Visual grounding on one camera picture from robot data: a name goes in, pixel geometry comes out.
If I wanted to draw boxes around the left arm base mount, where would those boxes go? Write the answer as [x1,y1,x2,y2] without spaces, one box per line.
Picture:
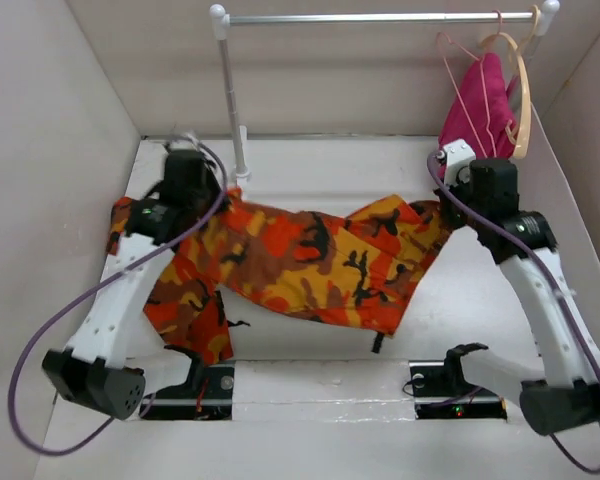
[139,346,235,421]

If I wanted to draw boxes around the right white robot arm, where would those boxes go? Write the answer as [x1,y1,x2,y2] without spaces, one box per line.
[427,156,600,437]

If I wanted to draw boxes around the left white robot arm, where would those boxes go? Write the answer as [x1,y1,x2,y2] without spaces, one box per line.
[42,145,227,420]

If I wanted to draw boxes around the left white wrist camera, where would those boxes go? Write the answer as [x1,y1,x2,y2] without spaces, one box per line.
[162,132,201,153]

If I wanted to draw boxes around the orange camouflage trousers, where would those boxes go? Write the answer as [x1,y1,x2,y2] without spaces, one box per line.
[105,187,455,365]

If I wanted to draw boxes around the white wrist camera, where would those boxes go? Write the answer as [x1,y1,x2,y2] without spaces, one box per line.
[162,132,201,153]
[441,139,476,186]

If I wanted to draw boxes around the white and silver clothes rack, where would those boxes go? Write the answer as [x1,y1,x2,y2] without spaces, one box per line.
[209,0,562,183]

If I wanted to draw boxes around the pink wire hanger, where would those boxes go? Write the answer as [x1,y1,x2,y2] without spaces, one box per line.
[436,31,504,158]

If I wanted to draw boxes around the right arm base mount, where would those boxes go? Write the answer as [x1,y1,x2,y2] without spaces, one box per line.
[402,343,508,420]

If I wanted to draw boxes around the magenta hanging garment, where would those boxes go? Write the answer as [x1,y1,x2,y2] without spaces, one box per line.
[438,52,517,159]

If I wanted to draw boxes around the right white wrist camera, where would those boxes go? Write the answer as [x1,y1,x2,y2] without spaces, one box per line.
[441,139,476,186]

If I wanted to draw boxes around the beige plastic hanger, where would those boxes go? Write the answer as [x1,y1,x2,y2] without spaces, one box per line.
[480,5,541,160]

